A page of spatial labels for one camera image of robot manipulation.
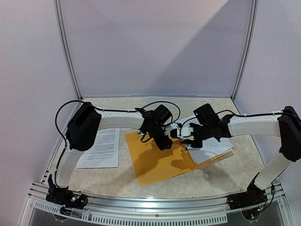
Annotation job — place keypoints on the right aluminium frame post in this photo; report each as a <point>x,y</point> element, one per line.
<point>246,48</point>

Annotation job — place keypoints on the left aluminium frame post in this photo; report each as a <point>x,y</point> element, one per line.
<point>66,49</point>

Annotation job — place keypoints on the aluminium frame post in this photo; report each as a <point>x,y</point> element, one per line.
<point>246,48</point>
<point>66,49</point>

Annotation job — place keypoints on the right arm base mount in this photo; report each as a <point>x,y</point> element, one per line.
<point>252,196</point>

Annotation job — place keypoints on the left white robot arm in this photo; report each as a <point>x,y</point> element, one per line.
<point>89,119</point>

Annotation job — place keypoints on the aluminium front rail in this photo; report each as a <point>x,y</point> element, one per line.
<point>117,211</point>

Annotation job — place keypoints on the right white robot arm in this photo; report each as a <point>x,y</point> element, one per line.
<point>284,124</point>

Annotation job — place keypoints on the orange file folder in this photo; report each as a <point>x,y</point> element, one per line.
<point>152,165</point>

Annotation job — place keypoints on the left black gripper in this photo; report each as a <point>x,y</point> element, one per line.
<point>165,145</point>

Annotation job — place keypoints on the stack of printed papers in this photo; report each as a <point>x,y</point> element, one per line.
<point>104,153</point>

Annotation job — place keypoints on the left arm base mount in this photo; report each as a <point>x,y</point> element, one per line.
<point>65,197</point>

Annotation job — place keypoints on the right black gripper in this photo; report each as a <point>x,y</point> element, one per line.
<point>194,140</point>

